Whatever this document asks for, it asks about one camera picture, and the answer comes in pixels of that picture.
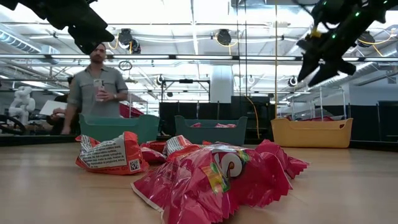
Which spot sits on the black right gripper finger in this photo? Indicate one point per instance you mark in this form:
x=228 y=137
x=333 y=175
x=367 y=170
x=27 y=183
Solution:
x=309 y=68
x=337 y=68

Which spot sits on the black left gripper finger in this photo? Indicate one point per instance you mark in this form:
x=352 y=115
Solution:
x=84 y=40
x=98 y=29

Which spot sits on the red Skittles candy pack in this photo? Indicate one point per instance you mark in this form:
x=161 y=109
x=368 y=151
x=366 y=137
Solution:
x=225 y=125
x=196 y=125
x=192 y=189
x=284 y=158

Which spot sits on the pink Twizzlers candy pack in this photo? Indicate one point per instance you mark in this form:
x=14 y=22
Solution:
x=154 y=155

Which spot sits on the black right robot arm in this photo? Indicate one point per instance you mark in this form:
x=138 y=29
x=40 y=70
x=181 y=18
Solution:
x=357 y=18

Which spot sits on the yellow label tag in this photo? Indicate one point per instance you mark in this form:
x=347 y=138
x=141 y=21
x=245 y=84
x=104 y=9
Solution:
x=315 y=33

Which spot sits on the clear drink bottle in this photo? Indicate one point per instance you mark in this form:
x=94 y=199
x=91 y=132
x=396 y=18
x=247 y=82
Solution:
x=99 y=88

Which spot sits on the red flat object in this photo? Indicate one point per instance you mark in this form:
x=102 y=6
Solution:
x=317 y=118

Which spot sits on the black partition panel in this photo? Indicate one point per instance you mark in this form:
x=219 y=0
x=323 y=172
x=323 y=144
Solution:
x=363 y=121
x=186 y=110

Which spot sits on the yellow plastic bin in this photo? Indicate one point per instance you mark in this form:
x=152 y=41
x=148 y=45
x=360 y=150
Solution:
x=311 y=133

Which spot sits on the silver laptop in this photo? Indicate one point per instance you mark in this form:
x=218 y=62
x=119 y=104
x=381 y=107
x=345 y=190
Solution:
x=51 y=107

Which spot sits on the red plastic tote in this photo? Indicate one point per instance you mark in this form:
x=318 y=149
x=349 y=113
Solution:
x=133 y=111

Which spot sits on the white robot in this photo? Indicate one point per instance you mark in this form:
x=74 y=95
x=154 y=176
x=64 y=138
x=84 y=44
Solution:
x=21 y=104

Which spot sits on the white building column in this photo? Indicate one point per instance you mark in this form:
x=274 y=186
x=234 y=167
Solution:
x=221 y=84

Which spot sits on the teal green plastic bin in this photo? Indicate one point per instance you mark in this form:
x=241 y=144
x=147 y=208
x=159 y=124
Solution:
x=118 y=127

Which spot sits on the slate blue plastic bin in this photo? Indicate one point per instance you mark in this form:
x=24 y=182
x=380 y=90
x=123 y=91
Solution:
x=217 y=135

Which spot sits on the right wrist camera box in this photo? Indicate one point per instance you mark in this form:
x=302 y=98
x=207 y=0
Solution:
x=304 y=46

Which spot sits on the silver air duct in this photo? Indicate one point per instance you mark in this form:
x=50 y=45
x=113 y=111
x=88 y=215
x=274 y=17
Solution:
x=18 y=42
x=373 y=70

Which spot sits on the black metal gantry frame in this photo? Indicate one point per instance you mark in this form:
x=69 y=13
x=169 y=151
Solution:
x=186 y=81

